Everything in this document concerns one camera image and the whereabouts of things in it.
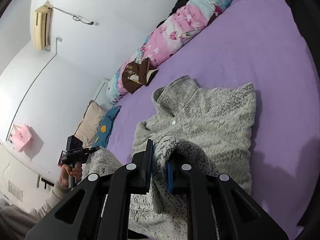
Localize beige wall air conditioner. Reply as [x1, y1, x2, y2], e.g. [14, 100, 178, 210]
[34, 1, 53, 52]

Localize beige pillow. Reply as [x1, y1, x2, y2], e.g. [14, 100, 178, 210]
[75, 102, 109, 148]

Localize bed with purple sheet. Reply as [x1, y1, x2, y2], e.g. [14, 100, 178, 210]
[107, 0, 315, 240]

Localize person's left hand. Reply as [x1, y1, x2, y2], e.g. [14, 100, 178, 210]
[58, 163, 83, 189]

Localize pink hanging bag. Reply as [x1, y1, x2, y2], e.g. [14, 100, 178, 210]
[11, 124, 34, 152]

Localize grey patterned fleece jacket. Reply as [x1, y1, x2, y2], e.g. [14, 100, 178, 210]
[82, 76, 257, 240]

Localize white wardrobe door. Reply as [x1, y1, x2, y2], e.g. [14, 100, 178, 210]
[0, 141, 58, 205]

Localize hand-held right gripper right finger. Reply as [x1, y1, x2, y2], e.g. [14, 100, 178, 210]
[167, 152, 290, 240]

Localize person's left forearm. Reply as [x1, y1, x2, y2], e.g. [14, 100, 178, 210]
[32, 181, 73, 218]

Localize rolled floral quilt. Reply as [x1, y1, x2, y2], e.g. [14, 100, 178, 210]
[106, 0, 242, 104]

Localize black clothes on quilt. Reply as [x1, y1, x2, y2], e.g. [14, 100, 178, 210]
[156, 0, 193, 29]

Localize air conditioner power cable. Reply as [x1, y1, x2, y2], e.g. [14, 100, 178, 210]
[51, 6, 100, 26]

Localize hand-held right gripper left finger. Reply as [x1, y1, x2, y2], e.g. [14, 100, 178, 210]
[25, 139, 153, 240]

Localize white headboard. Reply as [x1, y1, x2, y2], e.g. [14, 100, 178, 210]
[94, 79, 110, 103]

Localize blue flower print pillow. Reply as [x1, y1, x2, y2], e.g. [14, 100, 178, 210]
[91, 105, 122, 148]

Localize brown duck print cushion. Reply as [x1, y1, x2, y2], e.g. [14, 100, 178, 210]
[122, 57, 159, 94]

